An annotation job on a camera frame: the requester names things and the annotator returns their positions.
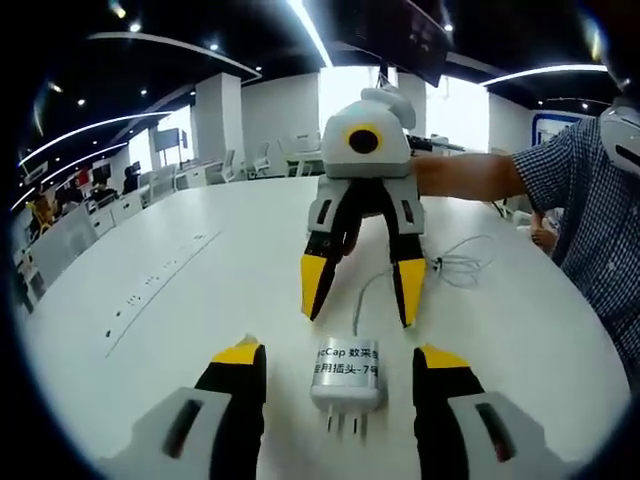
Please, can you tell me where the hanging dark display screen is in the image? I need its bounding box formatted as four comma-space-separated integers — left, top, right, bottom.
353, 0, 450, 87

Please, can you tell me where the person in checked shirt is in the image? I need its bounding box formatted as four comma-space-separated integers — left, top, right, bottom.
511, 115, 640, 384

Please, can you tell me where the linear ceiling light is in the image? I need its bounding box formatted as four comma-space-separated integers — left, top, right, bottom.
286, 0, 335, 67

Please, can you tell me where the white desk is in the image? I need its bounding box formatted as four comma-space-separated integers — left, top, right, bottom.
14, 174, 632, 480

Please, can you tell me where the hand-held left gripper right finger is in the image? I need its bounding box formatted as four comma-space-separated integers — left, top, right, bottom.
412, 342, 569, 480

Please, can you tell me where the white office chair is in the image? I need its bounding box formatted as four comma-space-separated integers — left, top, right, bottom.
251, 141, 272, 177
218, 148, 237, 184

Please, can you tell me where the white charger adapter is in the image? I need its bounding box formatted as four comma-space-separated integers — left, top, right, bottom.
309, 337, 387, 437

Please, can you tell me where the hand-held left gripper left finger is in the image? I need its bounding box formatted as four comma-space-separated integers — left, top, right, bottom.
97, 333, 269, 480

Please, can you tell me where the television on stand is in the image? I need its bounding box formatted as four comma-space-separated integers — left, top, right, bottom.
151, 126, 183, 164

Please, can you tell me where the white worn device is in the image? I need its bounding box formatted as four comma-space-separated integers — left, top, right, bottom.
598, 95, 640, 177

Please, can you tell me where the white Type-C cable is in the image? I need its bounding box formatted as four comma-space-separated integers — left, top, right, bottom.
351, 234, 497, 342

